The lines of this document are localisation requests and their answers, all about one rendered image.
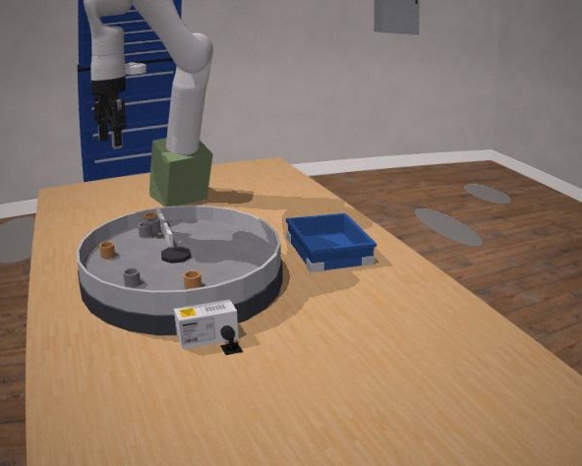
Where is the blue crate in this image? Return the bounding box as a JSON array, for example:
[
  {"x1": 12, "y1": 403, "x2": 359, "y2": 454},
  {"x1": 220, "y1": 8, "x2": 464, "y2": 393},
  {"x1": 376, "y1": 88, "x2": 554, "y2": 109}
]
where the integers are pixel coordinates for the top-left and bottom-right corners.
[{"x1": 286, "y1": 213, "x2": 377, "y2": 272}]

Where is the grey round turning table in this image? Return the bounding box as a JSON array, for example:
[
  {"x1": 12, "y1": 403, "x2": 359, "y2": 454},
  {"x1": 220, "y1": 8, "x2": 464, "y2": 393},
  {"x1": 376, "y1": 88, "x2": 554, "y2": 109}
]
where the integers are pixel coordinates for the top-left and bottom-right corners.
[{"x1": 77, "y1": 205, "x2": 283, "y2": 355}]

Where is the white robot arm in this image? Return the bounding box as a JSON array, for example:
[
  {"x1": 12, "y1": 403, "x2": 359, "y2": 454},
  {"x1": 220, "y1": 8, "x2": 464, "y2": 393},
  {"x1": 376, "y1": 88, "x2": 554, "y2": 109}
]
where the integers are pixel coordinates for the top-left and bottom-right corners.
[{"x1": 84, "y1": 0, "x2": 213, "y2": 155}]

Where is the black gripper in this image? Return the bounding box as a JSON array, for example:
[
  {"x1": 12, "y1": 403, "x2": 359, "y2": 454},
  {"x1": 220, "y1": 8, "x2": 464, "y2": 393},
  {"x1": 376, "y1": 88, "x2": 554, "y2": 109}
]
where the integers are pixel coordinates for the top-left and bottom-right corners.
[{"x1": 91, "y1": 77, "x2": 127, "y2": 149}]

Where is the grey metal bushing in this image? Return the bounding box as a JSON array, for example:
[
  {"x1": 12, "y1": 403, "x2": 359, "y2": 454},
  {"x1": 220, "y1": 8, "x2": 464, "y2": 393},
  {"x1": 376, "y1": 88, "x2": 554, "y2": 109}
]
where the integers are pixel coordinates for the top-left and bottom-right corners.
[
  {"x1": 123, "y1": 267, "x2": 141, "y2": 288},
  {"x1": 138, "y1": 222, "x2": 152, "y2": 238},
  {"x1": 146, "y1": 217, "x2": 160, "y2": 233}
]

